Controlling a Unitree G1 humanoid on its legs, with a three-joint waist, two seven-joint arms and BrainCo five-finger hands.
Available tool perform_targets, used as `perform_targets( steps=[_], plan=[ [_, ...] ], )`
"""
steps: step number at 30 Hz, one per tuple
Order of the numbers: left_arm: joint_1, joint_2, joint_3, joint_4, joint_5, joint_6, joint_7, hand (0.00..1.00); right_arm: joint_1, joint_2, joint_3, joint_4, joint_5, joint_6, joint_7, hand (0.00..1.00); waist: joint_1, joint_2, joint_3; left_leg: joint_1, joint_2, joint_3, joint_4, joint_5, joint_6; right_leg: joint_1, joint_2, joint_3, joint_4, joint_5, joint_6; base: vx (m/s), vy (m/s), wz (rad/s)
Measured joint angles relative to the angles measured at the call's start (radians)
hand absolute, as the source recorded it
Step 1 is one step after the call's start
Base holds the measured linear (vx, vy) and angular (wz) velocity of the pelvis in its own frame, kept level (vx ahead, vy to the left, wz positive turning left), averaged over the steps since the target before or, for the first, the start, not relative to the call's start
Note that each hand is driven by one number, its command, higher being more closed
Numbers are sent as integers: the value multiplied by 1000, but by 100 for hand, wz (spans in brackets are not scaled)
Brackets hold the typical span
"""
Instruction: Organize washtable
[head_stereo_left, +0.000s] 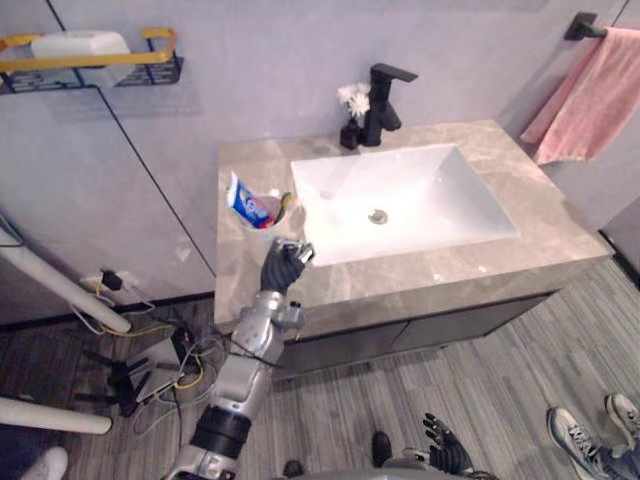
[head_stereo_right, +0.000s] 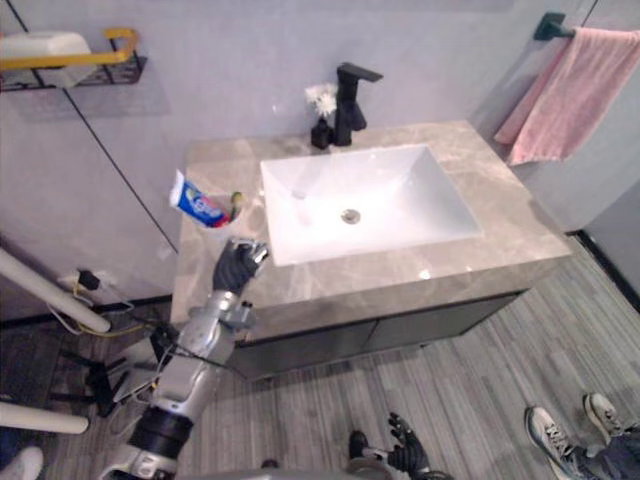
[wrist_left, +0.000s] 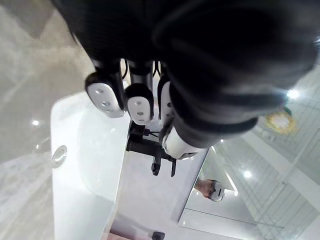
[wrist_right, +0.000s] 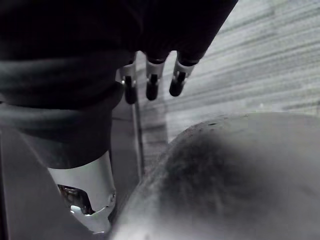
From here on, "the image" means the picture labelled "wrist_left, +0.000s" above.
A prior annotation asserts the silver sink drain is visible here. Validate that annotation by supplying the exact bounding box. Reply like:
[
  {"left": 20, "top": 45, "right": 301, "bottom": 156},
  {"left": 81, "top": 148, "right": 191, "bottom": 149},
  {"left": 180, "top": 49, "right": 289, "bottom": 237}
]
[{"left": 50, "top": 144, "right": 68, "bottom": 165}]

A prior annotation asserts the white sink basin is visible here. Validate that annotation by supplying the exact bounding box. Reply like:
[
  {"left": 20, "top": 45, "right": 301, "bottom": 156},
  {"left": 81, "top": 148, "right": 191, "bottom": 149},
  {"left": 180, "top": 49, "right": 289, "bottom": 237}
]
[{"left": 49, "top": 90, "right": 132, "bottom": 240}]

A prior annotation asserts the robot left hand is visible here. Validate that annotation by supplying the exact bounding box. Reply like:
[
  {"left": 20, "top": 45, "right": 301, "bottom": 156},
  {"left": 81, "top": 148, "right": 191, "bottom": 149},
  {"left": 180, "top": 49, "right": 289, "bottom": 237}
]
[{"left": 50, "top": 0, "right": 320, "bottom": 161}]

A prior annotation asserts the yellow round ornament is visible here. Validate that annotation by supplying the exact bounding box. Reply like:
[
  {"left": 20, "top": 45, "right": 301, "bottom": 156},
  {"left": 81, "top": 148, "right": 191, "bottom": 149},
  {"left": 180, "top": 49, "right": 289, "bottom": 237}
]
[{"left": 264, "top": 110, "right": 298, "bottom": 134}]

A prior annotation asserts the wall mirror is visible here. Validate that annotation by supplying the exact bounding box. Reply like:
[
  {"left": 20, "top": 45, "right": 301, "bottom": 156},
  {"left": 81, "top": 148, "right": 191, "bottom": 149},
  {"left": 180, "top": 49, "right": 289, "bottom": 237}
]
[{"left": 171, "top": 37, "right": 320, "bottom": 240}]

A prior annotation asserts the black faucet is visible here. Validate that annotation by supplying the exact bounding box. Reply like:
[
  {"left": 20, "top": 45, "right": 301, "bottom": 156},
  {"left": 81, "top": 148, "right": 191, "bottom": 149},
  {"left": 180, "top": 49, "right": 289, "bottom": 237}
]
[{"left": 125, "top": 121, "right": 179, "bottom": 178}]

